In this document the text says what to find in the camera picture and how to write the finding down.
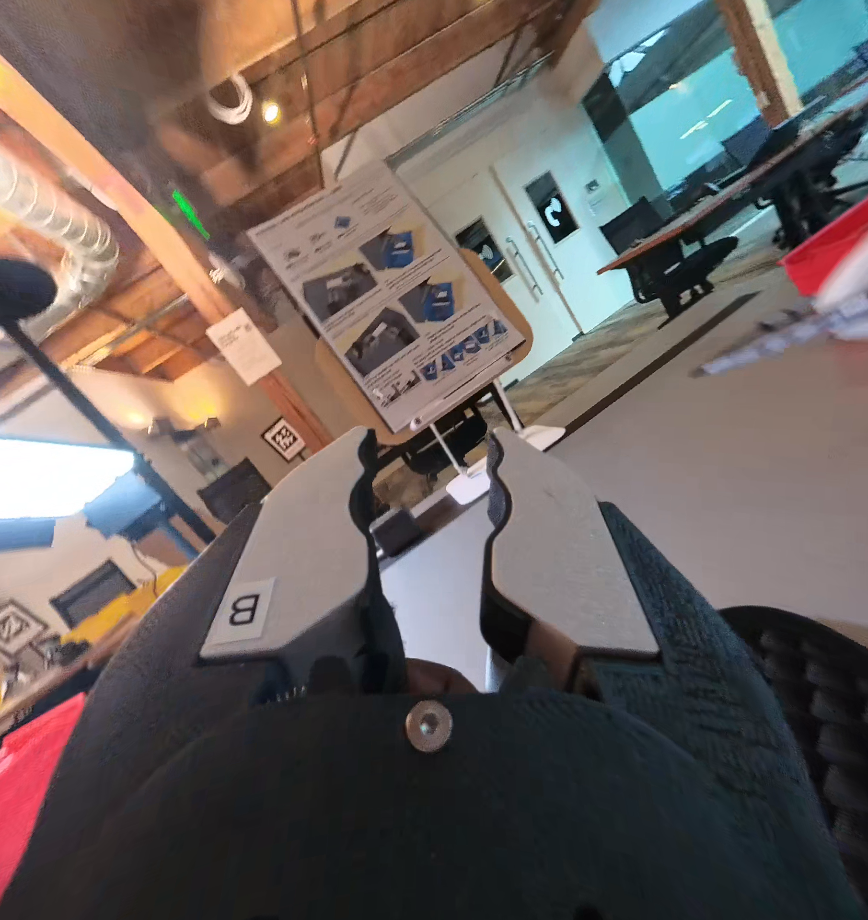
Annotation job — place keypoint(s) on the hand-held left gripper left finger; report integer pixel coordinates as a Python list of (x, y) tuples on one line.
[(297, 560)]

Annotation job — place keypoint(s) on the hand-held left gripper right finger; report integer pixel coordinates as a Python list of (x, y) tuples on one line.
[(563, 560)]

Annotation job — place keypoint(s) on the red plastic bin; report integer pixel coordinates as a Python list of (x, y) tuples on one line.
[(9, 805), (836, 244)]

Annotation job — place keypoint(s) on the slim grey usb hub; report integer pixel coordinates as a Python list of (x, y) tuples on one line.
[(779, 345)]

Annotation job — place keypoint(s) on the person's left hand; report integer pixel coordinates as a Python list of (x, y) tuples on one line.
[(437, 679)]

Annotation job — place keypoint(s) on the black monitor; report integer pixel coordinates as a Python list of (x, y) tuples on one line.
[(236, 492)]

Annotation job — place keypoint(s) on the dark grey charging case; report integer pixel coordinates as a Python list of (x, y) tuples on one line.
[(398, 532)]

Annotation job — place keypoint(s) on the fiducial tag sign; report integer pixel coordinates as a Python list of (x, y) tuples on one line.
[(284, 438), (9, 629)]

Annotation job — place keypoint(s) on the white poster stand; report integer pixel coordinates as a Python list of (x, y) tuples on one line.
[(541, 435)]

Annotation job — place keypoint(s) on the black office chair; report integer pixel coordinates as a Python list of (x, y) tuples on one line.
[(700, 266)]

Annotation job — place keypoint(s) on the long wooden office desk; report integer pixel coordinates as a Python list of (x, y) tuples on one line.
[(692, 223)]

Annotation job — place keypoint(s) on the yellow plastic bin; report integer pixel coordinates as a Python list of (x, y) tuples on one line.
[(117, 611)]

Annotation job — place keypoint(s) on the white paper notice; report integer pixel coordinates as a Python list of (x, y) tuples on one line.
[(243, 345)]

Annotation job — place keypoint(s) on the rounded wooden board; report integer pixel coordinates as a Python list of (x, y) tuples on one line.
[(509, 309)]

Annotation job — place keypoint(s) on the white door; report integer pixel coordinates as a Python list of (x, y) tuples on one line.
[(585, 302)]

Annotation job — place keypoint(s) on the bright led light panel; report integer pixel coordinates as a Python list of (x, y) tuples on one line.
[(45, 474)]

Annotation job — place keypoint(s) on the instruction poster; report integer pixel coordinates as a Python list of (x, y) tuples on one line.
[(376, 287)]

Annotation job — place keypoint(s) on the black phone sign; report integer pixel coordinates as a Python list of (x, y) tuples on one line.
[(551, 208), (484, 250)]

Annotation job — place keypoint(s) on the green exit sign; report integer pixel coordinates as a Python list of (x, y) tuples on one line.
[(189, 213)]

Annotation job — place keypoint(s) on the black light stand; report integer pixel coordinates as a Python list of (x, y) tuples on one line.
[(9, 295)]

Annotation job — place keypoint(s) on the ceiling spot light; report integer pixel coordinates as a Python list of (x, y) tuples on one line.
[(270, 111)]

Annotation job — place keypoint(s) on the silver ventilation duct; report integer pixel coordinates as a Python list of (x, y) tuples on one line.
[(45, 208)]

